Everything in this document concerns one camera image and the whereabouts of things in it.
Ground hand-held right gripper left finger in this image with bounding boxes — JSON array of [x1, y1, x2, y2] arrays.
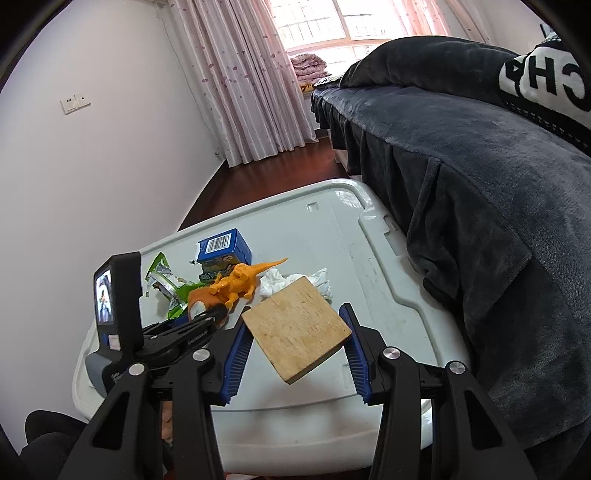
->
[[58, 320, 254, 480]]

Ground black white-lettered cushion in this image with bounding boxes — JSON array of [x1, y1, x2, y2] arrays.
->
[[496, 37, 591, 153]]

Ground window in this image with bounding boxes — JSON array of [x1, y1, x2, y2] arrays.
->
[[270, 0, 444, 51]]

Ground orange white plush toy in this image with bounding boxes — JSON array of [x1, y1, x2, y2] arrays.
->
[[187, 286, 229, 328]]

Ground orange toy dinosaur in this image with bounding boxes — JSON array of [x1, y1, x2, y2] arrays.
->
[[208, 257, 289, 309]]

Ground blue drink carton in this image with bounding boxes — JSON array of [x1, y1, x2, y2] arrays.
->
[[191, 228, 254, 284]]

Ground white bed frame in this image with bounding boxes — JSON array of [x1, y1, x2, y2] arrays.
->
[[333, 148, 365, 178]]

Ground person's dark trouser leg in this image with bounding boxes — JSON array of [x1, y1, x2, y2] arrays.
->
[[18, 408, 93, 480]]

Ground folded pink quilt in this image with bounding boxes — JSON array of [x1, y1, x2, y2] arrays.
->
[[290, 52, 331, 79]]

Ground dark grey bed blanket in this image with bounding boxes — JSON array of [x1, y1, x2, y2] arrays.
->
[[310, 36, 591, 448]]

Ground white wall socket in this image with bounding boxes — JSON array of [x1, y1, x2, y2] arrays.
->
[[60, 92, 90, 115]]

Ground crumpled white tissue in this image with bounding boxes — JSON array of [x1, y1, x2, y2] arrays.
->
[[259, 268, 333, 303]]

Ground white plastic storage lid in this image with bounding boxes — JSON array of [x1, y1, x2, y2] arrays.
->
[[73, 179, 472, 464]]

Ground wooden block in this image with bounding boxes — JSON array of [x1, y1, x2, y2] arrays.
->
[[241, 276, 353, 385]]

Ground pink dotted curtain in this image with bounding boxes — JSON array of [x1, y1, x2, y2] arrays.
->
[[399, 0, 488, 43], [171, 0, 319, 167]]

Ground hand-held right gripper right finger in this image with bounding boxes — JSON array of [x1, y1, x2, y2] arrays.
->
[[338, 302, 527, 480]]

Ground green snack wrapper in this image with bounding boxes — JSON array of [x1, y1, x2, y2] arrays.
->
[[143, 251, 204, 321]]

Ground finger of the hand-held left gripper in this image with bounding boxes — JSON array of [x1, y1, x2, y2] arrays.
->
[[150, 320, 223, 367], [141, 305, 229, 341]]

